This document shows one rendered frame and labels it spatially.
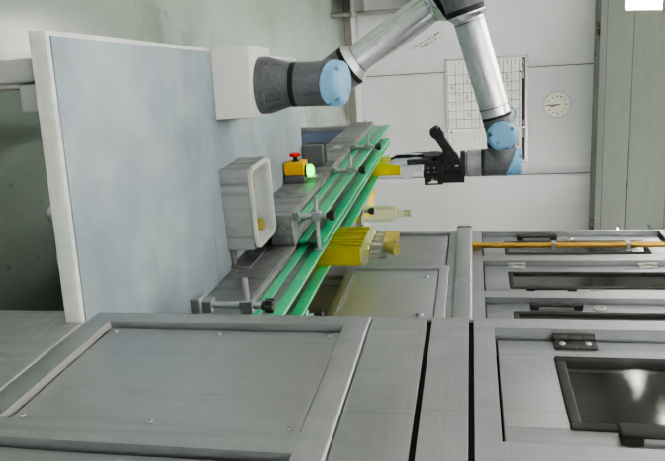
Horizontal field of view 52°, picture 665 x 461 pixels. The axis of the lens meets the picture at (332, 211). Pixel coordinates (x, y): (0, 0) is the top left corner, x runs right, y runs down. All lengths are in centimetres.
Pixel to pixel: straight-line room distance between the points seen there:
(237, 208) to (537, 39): 631
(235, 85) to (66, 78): 65
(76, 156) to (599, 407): 89
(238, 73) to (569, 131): 647
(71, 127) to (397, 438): 74
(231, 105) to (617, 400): 120
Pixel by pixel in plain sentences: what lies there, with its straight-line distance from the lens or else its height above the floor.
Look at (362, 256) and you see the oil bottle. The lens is 205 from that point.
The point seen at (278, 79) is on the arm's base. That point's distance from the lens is 179.
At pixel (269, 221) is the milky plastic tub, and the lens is 197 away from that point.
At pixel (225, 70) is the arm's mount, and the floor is 79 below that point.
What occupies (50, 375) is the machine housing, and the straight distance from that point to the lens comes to 110.
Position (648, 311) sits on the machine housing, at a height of 188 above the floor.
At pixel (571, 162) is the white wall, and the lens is 807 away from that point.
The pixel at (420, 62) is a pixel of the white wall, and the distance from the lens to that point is 785.
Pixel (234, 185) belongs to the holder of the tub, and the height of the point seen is 79.
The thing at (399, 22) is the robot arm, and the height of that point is 122.
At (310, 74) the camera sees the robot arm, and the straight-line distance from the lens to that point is 178.
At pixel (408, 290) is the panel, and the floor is 120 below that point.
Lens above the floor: 140
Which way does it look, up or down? 12 degrees down
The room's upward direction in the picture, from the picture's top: 89 degrees clockwise
